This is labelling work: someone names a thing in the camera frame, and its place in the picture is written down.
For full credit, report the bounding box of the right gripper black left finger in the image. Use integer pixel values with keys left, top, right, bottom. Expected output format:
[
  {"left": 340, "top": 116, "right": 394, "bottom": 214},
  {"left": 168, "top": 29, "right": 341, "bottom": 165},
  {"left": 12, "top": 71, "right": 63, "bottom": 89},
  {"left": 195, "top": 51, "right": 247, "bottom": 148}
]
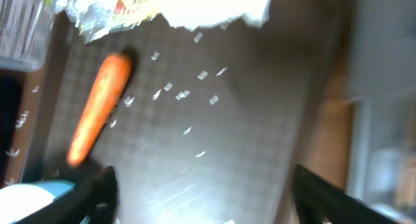
[{"left": 18, "top": 166, "right": 118, "bottom": 224}]

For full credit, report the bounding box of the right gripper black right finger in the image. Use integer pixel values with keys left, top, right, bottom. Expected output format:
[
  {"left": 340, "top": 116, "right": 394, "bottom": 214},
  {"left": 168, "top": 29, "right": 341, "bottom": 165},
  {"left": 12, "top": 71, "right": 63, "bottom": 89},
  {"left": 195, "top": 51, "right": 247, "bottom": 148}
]
[{"left": 291, "top": 164, "right": 396, "bottom": 224}]

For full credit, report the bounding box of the light blue rice bowl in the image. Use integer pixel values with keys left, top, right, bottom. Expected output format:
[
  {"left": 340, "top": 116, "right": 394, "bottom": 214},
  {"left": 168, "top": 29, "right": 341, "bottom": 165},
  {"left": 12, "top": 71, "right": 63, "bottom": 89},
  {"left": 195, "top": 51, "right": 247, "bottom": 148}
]
[{"left": 1, "top": 180, "right": 76, "bottom": 223}]

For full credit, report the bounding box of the orange carrot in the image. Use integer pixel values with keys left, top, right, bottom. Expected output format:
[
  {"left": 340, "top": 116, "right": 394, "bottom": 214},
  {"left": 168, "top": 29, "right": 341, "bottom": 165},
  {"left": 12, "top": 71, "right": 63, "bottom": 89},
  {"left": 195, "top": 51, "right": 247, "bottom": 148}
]
[{"left": 66, "top": 53, "right": 132, "bottom": 167}]

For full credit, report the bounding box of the dark brown serving tray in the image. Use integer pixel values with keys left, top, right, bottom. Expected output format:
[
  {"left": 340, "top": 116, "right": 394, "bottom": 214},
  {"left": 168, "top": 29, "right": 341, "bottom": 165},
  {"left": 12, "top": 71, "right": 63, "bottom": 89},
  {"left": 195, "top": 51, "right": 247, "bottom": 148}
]
[{"left": 21, "top": 0, "right": 347, "bottom": 223}]

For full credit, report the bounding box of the black plastic bin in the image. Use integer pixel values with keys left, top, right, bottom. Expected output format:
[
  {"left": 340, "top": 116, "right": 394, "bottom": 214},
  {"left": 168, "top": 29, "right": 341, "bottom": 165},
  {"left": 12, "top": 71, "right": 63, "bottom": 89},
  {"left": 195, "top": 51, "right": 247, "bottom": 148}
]
[{"left": 1, "top": 70, "right": 23, "bottom": 188}]

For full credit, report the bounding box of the yellow foil snack wrapper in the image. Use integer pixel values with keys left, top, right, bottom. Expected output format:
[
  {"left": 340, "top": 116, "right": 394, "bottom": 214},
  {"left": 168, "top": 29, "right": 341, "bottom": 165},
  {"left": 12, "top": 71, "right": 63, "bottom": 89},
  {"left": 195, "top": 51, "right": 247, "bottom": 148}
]
[{"left": 51, "top": 0, "right": 160, "bottom": 43}]

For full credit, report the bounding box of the clear plastic bin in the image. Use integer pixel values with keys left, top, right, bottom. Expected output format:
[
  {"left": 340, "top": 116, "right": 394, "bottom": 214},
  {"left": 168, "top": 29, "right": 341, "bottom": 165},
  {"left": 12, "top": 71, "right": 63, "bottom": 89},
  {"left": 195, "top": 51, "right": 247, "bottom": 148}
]
[{"left": 1, "top": 0, "right": 55, "bottom": 72}]

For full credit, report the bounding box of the crumpled white tissue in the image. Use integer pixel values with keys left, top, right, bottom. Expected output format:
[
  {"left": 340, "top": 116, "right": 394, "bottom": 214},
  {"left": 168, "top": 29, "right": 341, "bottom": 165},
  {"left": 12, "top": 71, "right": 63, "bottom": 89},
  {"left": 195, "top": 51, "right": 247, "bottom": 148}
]
[{"left": 155, "top": 0, "right": 271, "bottom": 31}]

